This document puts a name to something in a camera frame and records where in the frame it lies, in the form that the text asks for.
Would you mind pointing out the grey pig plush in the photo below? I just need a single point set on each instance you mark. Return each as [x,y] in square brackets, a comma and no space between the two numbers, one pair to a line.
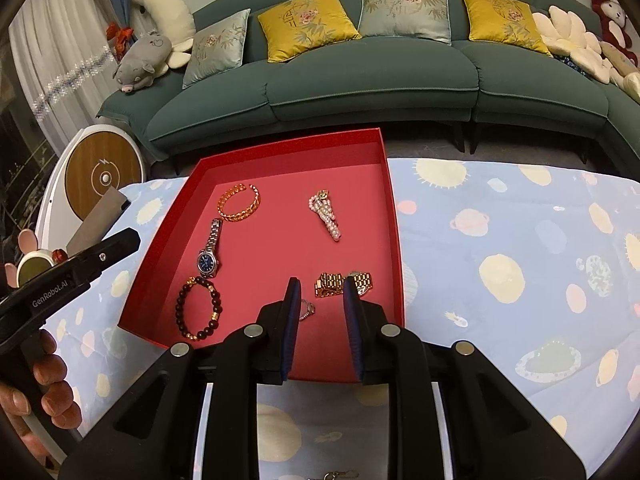
[142,62]

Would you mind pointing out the cream flower-shaped cushion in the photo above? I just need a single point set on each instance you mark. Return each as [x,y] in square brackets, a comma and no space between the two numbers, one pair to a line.
[570,40]

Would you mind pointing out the small red knob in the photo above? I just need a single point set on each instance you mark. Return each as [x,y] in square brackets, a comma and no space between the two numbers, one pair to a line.
[59,255]

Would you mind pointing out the person's left hand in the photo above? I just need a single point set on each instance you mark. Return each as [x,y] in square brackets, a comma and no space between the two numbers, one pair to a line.
[55,365]

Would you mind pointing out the white machine with wooden disc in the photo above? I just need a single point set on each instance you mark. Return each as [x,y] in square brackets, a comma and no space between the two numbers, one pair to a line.
[100,165]

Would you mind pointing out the grey flat box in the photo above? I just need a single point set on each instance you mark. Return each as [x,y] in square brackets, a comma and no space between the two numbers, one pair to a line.
[97,220]

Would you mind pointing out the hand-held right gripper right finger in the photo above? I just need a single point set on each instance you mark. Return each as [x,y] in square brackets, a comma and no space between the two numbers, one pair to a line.
[352,330]

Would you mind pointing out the silver wristwatch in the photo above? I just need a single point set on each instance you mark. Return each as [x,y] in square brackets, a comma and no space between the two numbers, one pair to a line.
[207,261]

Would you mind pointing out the brown plush pillow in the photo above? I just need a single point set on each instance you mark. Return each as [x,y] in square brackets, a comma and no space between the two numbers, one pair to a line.
[620,60]

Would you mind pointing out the red monkey plush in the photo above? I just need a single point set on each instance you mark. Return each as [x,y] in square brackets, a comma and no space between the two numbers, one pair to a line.
[615,17]

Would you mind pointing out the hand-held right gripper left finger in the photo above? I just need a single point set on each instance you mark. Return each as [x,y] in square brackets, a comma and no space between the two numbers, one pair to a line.
[291,330]

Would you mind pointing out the gold wristwatch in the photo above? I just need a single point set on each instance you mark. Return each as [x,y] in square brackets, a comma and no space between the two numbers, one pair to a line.
[327,285]

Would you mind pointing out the yellow embroidered cushion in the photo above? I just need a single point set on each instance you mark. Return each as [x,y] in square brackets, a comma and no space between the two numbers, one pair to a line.
[500,17]
[305,22]

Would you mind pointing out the white sheer curtain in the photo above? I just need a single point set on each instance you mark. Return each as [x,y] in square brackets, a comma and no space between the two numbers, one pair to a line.
[65,50]

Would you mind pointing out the red cardboard box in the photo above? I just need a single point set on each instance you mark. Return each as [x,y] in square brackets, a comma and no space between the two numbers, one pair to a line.
[280,185]

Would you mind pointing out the red bow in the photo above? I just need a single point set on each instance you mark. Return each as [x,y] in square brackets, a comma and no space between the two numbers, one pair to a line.
[121,37]

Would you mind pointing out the white plush toy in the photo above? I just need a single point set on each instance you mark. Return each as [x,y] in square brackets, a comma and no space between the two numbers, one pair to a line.
[167,12]

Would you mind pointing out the pink-eared round mirror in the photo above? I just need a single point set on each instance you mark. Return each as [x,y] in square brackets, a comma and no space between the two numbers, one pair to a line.
[35,267]

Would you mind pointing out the green sofa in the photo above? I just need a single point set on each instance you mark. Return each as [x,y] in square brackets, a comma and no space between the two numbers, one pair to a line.
[370,80]

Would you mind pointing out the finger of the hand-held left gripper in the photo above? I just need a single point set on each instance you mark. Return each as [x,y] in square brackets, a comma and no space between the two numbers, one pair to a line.
[107,252]

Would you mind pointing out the cream satin blanket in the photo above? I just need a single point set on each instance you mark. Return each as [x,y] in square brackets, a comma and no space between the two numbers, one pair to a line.
[632,87]

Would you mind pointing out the grey-blue embroidered cushion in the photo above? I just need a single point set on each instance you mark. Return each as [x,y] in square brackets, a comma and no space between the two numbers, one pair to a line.
[405,7]
[217,47]

